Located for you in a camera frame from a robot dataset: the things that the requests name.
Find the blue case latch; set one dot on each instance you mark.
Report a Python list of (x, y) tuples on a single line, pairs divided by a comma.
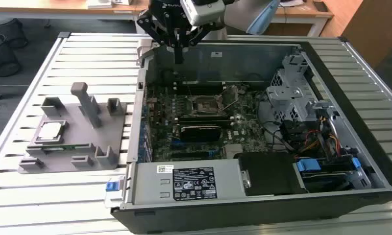
[(112, 186)]

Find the blue disk carrier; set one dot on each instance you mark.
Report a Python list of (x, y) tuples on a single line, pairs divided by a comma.
[(306, 165), (356, 163)]

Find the black installed RAM stick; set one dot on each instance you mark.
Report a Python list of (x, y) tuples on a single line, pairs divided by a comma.
[(204, 124), (202, 119)]

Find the wooden cabinet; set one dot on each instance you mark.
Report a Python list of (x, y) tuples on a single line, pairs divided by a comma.
[(372, 24)]

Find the black graphics card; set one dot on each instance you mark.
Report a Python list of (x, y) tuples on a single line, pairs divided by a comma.
[(198, 133)]

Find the silver chipset heatsink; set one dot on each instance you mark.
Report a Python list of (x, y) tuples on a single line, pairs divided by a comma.
[(233, 151)]

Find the grey power supply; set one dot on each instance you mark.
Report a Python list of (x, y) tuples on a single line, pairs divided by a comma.
[(149, 181)]

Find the silver CPU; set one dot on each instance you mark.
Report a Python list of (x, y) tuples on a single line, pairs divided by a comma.
[(50, 129)]

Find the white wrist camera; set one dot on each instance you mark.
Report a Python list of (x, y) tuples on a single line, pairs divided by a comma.
[(202, 12)]

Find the white book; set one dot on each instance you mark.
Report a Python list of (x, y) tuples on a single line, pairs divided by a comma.
[(98, 4)]

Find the black mesh waste bin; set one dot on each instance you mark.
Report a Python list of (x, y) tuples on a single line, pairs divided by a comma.
[(2, 56), (14, 31)]

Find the white box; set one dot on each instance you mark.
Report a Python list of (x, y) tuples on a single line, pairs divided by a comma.
[(121, 2)]

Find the grey parts rack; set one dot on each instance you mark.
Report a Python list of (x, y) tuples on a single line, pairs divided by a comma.
[(81, 137)]

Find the green RAM stick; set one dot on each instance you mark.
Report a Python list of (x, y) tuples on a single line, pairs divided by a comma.
[(68, 147)]

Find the CPU socket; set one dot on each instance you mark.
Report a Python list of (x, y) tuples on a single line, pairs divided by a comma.
[(204, 106)]

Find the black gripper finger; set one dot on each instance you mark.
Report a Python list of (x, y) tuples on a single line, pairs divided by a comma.
[(149, 29), (198, 34)]

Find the silver drive cage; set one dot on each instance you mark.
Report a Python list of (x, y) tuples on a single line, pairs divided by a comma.
[(286, 98)]

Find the black PC case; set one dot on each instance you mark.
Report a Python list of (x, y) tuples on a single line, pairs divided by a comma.
[(214, 215)]

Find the wooden desk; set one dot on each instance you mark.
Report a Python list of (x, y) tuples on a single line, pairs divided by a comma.
[(51, 10)]

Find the black phone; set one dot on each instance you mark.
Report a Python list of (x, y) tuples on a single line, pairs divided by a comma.
[(320, 6)]

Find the green motherboard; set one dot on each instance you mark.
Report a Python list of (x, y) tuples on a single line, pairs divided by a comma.
[(244, 122)]

